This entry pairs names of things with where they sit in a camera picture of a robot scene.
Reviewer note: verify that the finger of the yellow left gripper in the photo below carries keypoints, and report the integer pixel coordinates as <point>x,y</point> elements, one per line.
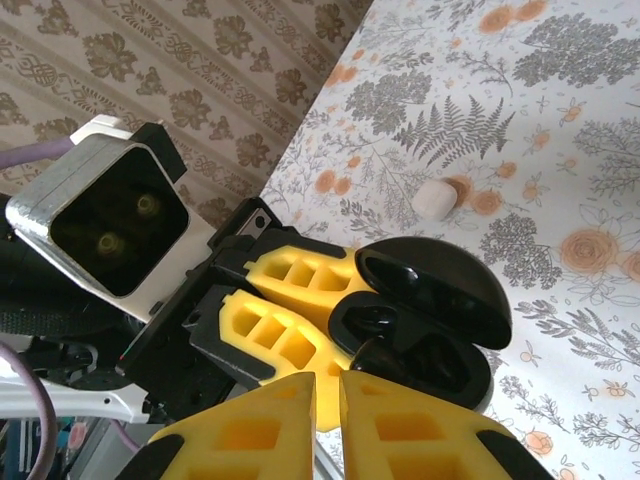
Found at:
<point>300,270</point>
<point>280,335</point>

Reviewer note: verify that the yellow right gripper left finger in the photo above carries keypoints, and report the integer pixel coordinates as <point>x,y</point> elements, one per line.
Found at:
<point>250,440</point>

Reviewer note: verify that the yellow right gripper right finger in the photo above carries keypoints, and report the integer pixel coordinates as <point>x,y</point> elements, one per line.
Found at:
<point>415,440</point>

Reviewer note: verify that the black earbud charging case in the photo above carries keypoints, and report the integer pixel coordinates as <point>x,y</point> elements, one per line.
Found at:
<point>450,280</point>

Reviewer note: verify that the white earbud charging case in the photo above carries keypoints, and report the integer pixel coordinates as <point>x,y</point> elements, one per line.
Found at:
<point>434,200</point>

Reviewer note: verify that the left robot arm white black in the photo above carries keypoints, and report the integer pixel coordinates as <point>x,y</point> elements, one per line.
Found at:
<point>75,402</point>

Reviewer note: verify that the floral patterned table cover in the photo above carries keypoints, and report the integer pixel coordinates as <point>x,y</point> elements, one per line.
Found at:
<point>550,150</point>

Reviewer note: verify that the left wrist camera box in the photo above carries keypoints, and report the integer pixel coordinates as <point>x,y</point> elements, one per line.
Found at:
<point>75,190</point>

